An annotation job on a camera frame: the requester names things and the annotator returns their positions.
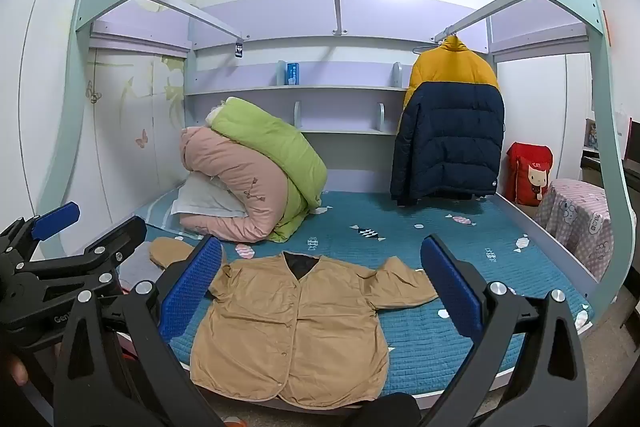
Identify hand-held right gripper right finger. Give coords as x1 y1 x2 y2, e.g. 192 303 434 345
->
420 234 588 427

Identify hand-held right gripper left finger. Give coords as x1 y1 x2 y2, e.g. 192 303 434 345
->
52 237 224 427

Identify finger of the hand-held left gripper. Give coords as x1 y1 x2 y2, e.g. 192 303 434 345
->
0 201 82 274
14 215 149 296

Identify tan jacket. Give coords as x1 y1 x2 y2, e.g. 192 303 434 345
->
150 237 441 410

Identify person's left hand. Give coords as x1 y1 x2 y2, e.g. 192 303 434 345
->
0 349 29 388

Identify teal quilted bed mat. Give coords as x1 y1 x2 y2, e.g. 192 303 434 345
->
135 189 593 405

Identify white pillow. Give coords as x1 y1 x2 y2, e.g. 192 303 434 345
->
171 177 241 220

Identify pink duvet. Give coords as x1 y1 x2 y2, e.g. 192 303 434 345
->
180 127 301 243

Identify red cartoon bag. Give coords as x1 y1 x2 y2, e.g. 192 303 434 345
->
506 142 554 206

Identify yellow and navy puffer jacket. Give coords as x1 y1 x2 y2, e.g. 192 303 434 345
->
390 36 505 206

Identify green duvet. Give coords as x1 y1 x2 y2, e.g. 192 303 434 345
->
207 97 328 242

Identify dark wooden cabinet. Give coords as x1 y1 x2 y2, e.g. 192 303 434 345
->
580 118 640 208

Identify lavender wall shelf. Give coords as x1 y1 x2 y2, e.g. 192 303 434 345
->
184 57 408 135

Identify wire clothes hanger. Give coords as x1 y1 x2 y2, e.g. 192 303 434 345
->
413 32 458 56

